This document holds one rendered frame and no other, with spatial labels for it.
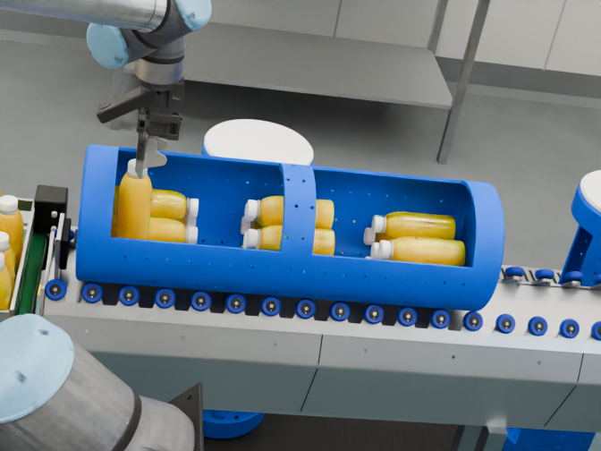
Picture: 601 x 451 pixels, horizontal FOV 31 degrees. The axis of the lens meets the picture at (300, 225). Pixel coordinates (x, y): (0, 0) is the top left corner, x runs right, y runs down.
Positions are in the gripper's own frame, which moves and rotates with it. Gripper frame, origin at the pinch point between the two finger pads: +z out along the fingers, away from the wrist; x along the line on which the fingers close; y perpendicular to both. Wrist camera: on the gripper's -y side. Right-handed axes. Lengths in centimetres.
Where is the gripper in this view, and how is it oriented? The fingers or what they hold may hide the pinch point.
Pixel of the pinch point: (137, 166)
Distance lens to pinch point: 218.0
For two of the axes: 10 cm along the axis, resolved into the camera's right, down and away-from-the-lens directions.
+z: -1.6, 8.3, 5.3
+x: -0.9, -5.5, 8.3
